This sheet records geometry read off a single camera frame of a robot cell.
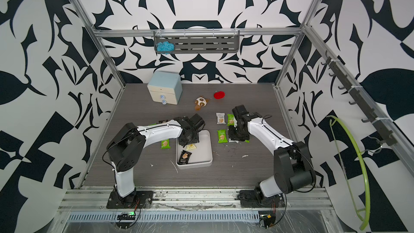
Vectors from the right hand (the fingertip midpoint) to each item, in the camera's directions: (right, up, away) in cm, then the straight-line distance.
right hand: (230, 134), depth 88 cm
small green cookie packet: (+7, -1, -10) cm, 12 cm away
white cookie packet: (-4, +7, +14) cm, 16 cm away
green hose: (+37, -21, -37) cm, 56 cm away
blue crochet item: (-36, +49, +4) cm, 60 cm away
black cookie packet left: (-25, -11, -4) cm, 27 cm away
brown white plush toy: (-17, +17, +18) cm, 30 cm away
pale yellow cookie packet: (-21, -7, +1) cm, 22 cm away
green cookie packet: (-4, -2, +6) cm, 7 cm away
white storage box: (-15, -11, -1) cm, 19 cm away
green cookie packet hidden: (-35, -5, +1) cm, 36 cm away
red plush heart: (-4, +22, +26) cm, 34 cm away
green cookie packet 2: (+2, +7, +12) cm, 14 cm away
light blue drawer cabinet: (-38, +26, +12) cm, 47 cm away
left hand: (-21, -2, +5) cm, 22 cm away
